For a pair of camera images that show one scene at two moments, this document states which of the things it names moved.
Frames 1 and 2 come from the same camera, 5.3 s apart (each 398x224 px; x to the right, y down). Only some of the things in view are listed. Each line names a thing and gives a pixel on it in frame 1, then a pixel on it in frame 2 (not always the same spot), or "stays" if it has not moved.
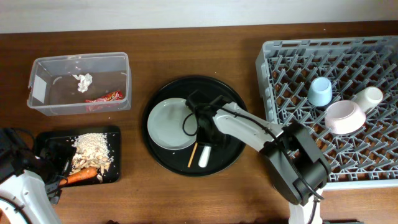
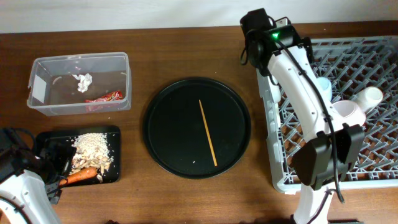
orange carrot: x=81 y=174 stays
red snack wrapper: x=113 y=96 stays
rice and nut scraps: x=92 y=152 stays
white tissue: x=84 y=81 stays
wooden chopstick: x=192 y=155 -> x=213 y=154
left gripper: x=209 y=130 -> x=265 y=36
